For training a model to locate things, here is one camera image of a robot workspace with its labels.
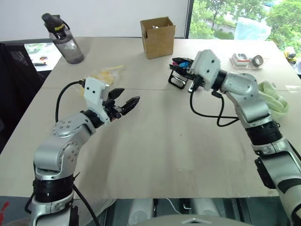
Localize brown cardboard box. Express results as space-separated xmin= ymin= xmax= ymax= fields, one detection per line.
xmin=140 ymin=16 xmax=176 ymax=60

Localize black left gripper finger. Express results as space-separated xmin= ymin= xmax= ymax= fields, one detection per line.
xmin=109 ymin=88 xmax=126 ymax=101
xmin=120 ymin=96 xmax=141 ymax=116

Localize red white small box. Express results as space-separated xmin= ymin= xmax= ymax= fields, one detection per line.
xmin=236 ymin=53 xmax=250 ymax=63

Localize yellow clear plastic bag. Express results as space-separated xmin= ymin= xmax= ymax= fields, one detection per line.
xmin=79 ymin=65 xmax=125 ymax=97

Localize grey robot torso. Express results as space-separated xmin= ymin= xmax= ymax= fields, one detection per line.
xmin=127 ymin=198 xmax=261 ymax=226

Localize dark window frame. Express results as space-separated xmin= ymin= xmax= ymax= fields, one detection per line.
xmin=184 ymin=0 xmax=195 ymax=40

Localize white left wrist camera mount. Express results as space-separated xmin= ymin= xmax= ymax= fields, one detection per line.
xmin=83 ymin=77 xmax=111 ymax=123

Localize light green cloth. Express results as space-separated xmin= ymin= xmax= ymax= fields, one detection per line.
xmin=257 ymin=80 xmax=290 ymax=121

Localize red plastic object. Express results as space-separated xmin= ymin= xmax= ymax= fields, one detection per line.
xmin=0 ymin=201 xmax=10 ymax=221

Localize clear plastic case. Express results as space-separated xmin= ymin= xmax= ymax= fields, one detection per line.
xmin=230 ymin=52 xmax=263 ymax=70

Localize grey water bottle black lid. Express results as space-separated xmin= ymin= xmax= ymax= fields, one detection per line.
xmin=41 ymin=13 xmax=85 ymax=65

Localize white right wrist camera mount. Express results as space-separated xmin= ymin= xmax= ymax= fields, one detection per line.
xmin=189 ymin=49 xmax=222 ymax=91

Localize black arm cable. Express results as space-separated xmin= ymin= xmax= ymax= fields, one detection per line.
xmin=24 ymin=173 xmax=102 ymax=226
xmin=55 ymin=81 xmax=87 ymax=123
xmin=190 ymin=90 xmax=239 ymax=128

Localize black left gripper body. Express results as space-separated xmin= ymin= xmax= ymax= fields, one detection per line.
xmin=102 ymin=97 xmax=125 ymax=122

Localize black lower left arm cable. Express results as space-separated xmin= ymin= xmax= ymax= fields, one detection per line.
xmin=24 ymin=173 xmax=102 ymax=226

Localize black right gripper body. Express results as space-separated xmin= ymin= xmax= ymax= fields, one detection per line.
xmin=188 ymin=74 xmax=201 ymax=94

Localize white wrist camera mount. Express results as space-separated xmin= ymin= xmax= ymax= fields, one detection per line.
xmin=189 ymin=49 xmax=222 ymax=91
xmin=83 ymin=77 xmax=111 ymax=123

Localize yellow black object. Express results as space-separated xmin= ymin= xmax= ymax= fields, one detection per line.
xmin=283 ymin=46 xmax=301 ymax=65

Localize thin white cable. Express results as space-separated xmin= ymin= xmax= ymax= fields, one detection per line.
xmin=164 ymin=198 xmax=182 ymax=215

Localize light blue plastic bag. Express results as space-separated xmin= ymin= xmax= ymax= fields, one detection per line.
xmin=234 ymin=16 xmax=272 ymax=42

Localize grey tape roll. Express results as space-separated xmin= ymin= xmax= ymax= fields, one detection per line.
xmin=252 ymin=55 xmax=264 ymax=67

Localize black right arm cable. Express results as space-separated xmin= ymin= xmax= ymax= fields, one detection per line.
xmin=190 ymin=90 xmax=239 ymax=128

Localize white side desk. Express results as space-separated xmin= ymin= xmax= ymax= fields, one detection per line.
xmin=23 ymin=42 xmax=63 ymax=73

